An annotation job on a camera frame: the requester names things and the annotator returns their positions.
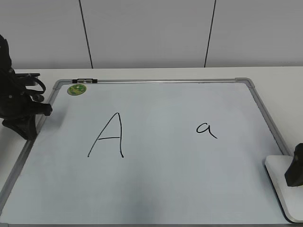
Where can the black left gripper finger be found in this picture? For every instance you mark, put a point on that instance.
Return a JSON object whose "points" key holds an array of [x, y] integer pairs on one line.
{"points": [[24, 126]]}

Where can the green round magnet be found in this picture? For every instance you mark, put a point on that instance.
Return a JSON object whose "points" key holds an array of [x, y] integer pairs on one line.
{"points": [[76, 90]]}

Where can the white whiteboard eraser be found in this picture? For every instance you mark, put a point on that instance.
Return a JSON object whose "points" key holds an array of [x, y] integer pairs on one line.
{"points": [[291, 198]]}

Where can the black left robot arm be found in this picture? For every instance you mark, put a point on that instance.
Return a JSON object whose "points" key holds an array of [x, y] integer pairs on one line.
{"points": [[6, 62]]}

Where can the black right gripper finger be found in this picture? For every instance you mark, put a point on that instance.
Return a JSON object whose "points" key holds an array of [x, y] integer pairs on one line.
{"points": [[294, 174]]}

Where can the whiteboard with grey frame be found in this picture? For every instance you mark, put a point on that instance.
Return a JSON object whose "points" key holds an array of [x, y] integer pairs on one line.
{"points": [[148, 152]]}

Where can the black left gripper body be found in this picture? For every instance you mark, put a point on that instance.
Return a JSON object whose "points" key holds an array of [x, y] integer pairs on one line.
{"points": [[20, 97]]}

